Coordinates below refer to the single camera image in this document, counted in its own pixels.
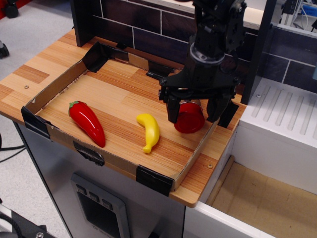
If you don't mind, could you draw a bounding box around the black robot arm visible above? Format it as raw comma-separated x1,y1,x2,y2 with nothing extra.
158,0,247,123

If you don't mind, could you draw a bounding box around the red-lidded spice bottle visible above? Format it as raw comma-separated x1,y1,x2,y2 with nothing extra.
174,99,205,133

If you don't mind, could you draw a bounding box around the grey toy dishwasher panel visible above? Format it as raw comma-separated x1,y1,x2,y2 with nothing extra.
71,174,131,238

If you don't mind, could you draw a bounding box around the yellow toy banana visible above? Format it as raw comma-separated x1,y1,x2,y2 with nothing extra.
136,114,160,153

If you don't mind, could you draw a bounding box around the dark grey left post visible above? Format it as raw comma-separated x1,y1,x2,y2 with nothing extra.
70,0,92,47

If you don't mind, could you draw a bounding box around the cardboard fence with black tape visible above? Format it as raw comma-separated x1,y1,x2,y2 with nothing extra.
20,41,240,198

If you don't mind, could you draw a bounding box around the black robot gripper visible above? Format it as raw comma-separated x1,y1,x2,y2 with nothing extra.
158,48,240,123

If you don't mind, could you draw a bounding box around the black office chair caster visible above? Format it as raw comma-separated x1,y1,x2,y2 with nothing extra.
0,41,9,59

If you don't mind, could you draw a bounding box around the dark grey shelf post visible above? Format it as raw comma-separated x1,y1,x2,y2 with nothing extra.
241,0,276,105

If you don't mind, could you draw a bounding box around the black floor cable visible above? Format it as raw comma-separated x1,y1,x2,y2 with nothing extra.
0,132,27,163

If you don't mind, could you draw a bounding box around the white toy sink drainboard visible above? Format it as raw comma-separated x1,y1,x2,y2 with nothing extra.
232,78,317,194

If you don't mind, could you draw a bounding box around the red toy chili pepper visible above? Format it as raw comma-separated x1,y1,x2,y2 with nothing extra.
68,101,106,148

